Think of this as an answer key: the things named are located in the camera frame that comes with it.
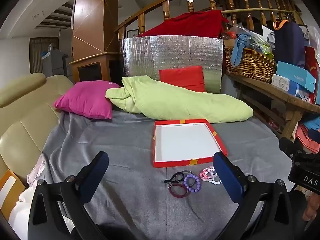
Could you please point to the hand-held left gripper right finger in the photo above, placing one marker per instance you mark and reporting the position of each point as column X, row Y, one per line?
column 228, row 180

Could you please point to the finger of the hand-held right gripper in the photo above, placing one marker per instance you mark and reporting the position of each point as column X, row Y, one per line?
column 287, row 146

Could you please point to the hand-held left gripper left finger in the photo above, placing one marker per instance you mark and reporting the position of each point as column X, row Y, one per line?
column 93, row 177

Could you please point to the red shallow cardboard box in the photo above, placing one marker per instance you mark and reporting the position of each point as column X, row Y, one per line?
column 185, row 142

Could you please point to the person's right hand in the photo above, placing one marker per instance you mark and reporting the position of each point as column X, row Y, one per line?
column 312, row 205

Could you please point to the pile of folded clothes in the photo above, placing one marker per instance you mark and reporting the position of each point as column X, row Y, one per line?
column 308, row 137

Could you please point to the grey blanket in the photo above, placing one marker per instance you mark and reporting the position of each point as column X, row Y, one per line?
column 125, row 175

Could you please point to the wooden bench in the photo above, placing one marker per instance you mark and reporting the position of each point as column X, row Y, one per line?
column 275, row 95

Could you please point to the pale pink cloth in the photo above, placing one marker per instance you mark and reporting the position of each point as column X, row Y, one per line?
column 35, row 175

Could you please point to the white patterned box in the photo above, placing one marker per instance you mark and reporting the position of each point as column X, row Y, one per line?
column 281, row 82

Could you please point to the light blue cardboard box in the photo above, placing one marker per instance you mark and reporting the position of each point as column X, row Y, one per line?
column 295, row 75

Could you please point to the magenta pillow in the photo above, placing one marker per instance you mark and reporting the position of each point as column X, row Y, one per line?
column 85, row 100

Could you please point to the white cloth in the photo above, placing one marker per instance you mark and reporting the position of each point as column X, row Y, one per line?
column 22, row 217

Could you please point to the orange cardboard box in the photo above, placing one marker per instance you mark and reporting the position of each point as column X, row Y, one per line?
column 12, row 200

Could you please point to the red paper bag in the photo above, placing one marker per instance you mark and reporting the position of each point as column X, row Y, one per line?
column 312, row 65

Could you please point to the beige leather sofa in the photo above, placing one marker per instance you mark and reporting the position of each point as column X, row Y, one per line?
column 22, row 130

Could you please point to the wicker basket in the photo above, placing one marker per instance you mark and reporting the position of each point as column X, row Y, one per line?
column 250, row 66

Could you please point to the light green quilt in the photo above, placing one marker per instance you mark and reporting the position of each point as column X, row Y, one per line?
column 175, row 102

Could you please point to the navy backpack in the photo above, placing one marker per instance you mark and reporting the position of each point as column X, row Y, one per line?
column 288, row 42

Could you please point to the clear plastic bag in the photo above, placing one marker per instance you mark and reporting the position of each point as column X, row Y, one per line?
column 261, row 45

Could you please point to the wooden cabinet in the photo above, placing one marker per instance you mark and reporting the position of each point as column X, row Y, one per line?
column 90, row 67

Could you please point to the blue cloth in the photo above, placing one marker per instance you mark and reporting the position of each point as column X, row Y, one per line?
column 238, row 47

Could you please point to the red cushion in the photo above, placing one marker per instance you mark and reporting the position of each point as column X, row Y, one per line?
column 182, row 78

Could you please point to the grey appliance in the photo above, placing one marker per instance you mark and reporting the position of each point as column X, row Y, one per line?
column 53, row 63

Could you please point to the silver foil board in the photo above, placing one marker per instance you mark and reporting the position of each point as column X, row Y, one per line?
column 175, row 52

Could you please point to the red cloth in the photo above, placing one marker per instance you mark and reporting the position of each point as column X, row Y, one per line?
column 190, row 25

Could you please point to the brown wooden pillar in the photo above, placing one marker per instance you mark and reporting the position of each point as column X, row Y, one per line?
column 92, row 17

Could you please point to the wooden stair railing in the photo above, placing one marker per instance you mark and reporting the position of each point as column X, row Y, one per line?
column 165, row 7

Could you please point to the small picture frame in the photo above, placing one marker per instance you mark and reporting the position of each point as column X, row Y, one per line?
column 132, row 33

